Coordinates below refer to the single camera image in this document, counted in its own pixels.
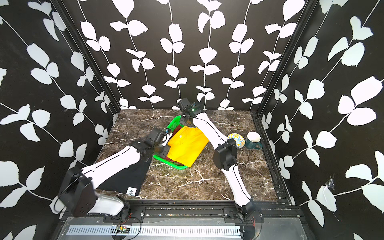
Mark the yellow t-shirt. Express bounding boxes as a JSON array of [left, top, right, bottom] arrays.
[[167, 126, 209, 168]]

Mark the red t-shirt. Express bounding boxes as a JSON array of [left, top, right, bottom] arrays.
[[173, 125, 183, 135]]

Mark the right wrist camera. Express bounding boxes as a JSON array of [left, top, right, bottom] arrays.
[[177, 98, 193, 112]]

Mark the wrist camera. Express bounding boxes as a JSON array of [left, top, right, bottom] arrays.
[[165, 128, 173, 136], [177, 98, 193, 112]]

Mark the green mug white lid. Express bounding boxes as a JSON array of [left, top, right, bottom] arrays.
[[245, 132, 263, 150]]

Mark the green plastic basket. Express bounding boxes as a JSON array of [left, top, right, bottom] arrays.
[[153, 115, 187, 170]]

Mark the white slotted cable duct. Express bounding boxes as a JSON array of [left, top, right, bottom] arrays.
[[65, 225, 241, 238]]

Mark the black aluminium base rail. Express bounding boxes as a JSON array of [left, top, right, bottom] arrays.
[[101, 198, 304, 224]]

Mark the small circuit board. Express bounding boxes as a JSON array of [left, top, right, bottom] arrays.
[[115, 226, 130, 235]]

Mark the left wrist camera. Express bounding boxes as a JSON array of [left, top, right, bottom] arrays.
[[165, 128, 173, 136]]

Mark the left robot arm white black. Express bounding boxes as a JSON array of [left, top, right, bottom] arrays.
[[58, 128, 172, 217]]

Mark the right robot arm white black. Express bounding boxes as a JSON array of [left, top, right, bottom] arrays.
[[181, 105, 257, 222]]

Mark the black t-shirt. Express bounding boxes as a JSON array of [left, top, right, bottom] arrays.
[[98, 159, 152, 196]]

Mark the patterned yellow blue plate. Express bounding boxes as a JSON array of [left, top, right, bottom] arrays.
[[228, 133, 246, 149]]

